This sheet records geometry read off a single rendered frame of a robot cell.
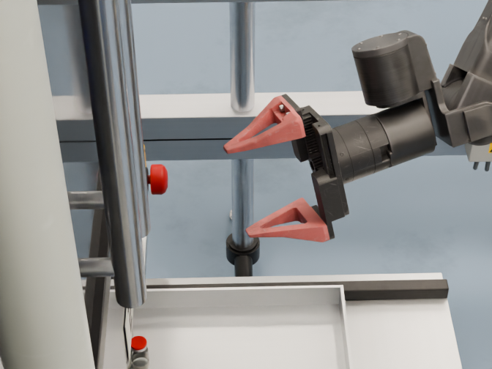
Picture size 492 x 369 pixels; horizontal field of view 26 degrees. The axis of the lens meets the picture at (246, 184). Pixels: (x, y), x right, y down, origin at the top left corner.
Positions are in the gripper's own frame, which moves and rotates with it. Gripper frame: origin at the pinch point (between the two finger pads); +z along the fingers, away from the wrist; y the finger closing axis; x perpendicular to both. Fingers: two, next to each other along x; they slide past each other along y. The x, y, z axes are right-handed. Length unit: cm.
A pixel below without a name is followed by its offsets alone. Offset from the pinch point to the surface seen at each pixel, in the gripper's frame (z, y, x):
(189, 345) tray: 8.3, 28.9, 19.1
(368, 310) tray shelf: -15.1, 32.8, 17.8
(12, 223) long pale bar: 18, -39, -68
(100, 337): 17.9, 2.7, -11.6
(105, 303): 16.5, 2.0, -7.6
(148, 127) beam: -4, 39, 111
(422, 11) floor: -110, 78, 213
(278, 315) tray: -3.8, 30.2, 20.2
